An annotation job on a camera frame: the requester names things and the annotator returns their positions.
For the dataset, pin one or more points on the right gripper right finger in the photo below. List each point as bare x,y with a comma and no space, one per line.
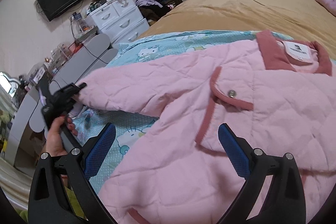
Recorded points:
285,200

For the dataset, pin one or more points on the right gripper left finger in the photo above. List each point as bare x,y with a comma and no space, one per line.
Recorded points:
48,200

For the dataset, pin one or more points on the pink quilted jacket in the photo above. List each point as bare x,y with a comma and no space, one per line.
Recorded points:
311,106

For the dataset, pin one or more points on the green sleeve clothing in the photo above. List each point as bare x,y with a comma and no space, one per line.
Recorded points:
71,197

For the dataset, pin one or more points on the purple clothes pile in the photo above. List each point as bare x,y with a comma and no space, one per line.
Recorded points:
140,3

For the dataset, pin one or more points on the person left hand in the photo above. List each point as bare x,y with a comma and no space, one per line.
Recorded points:
54,145

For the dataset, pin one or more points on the grey low tv cabinet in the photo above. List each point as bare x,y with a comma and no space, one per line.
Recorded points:
94,54

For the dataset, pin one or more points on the blue Hello Kitty sheet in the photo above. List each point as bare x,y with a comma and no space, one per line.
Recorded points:
157,56

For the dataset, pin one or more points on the white drawer cabinet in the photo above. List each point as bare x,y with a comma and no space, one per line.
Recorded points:
120,20

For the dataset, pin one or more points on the tan plush bed blanket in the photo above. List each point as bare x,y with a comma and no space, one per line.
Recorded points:
304,20

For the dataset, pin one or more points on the pink floral duvet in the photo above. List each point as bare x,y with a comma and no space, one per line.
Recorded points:
330,5

